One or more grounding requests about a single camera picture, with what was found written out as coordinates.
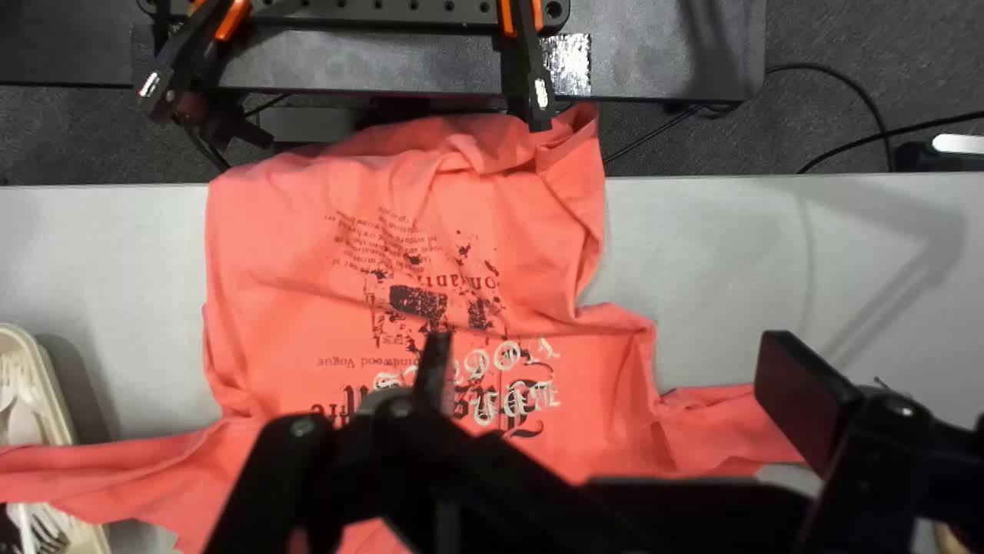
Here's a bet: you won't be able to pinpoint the black clamp orange handles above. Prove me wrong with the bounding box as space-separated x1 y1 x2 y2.
135 0 279 173
492 0 563 137

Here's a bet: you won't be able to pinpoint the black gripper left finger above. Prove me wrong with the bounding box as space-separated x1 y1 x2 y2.
204 331 658 554

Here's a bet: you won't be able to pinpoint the white plastic cutlery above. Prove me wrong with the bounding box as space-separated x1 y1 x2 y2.
11 506 74 554

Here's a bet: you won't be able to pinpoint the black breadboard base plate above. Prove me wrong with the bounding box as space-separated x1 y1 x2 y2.
134 0 769 104

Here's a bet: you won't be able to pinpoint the white power strip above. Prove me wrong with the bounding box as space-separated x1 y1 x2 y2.
895 131 984 175

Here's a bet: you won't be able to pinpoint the silver tape patch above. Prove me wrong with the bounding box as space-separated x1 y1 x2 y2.
537 32 597 99

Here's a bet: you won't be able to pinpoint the black floor cable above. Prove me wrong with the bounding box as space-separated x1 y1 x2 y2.
762 63 893 173
797 108 984 175

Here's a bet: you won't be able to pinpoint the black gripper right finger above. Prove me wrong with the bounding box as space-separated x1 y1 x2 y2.
753 331 984 554

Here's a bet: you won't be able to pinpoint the coral printed sweatshirt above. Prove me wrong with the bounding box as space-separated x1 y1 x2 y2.
0 102 808 554

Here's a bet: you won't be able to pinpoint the beige cutlery tray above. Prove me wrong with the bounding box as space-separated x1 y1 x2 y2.
0 322 115 554

